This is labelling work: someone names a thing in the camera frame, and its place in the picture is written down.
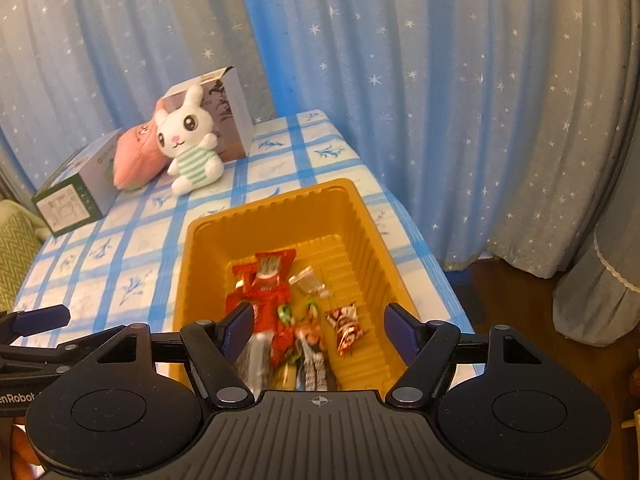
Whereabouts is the silver snack packet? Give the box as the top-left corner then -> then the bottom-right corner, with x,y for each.
233,330 -> 274,399

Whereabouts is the red snack packet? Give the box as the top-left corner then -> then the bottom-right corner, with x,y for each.
224,262 -> 293,336
254,248 -> 296,289
232,261 -> 257,294
270,327 -> 298,368

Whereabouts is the green white candy packet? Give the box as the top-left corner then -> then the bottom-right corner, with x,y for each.
277,304 -> 295,327

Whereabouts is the brown foil candy packet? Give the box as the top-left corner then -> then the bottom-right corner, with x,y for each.
324,302 -> 366,356

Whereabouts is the dark sausage snack packet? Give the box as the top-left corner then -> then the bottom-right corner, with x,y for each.
294,301 -> 338,392

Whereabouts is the yellow green snack packet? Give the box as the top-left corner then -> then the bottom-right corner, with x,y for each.
271,363 -> 297,391

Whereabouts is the green sofa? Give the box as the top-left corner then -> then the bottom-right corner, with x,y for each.
0,198 -> 51,242

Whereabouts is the green zigzag cushion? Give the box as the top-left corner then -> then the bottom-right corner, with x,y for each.
0,224 -> 42,312

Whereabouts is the blue checked tablecloth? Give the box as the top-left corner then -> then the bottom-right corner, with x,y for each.
15,110 -> 473,347

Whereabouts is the green white cardboard box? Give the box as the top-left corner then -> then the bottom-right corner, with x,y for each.
32,130 -> 120,237

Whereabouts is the orange plastic bin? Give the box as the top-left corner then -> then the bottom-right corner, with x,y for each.
174,179 -> 416,393

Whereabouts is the grey lace covered furniture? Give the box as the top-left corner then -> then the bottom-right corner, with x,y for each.
551,173 -> 640,349

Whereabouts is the pink green plush toy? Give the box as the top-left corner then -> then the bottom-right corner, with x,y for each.
113,100 -> 169,191

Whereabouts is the white bunny plush toy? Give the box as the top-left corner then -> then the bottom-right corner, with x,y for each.
154,84 -> 224,196

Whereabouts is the white brown paper box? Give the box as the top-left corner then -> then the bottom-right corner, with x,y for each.
162,66 -> 254,162

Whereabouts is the blue star curtain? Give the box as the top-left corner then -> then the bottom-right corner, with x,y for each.
1,0 -> 639,278

